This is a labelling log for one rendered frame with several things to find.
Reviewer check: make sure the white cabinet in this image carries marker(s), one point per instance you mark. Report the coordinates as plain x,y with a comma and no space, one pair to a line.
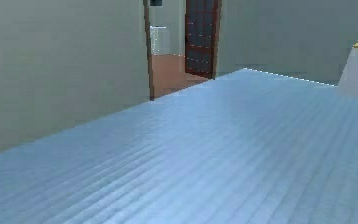
159,40

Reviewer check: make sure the dark red-framed room door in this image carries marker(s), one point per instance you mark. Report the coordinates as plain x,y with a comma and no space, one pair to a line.
202,36

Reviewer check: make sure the dark framed wall picture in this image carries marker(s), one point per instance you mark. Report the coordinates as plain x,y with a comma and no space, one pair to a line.
156,2

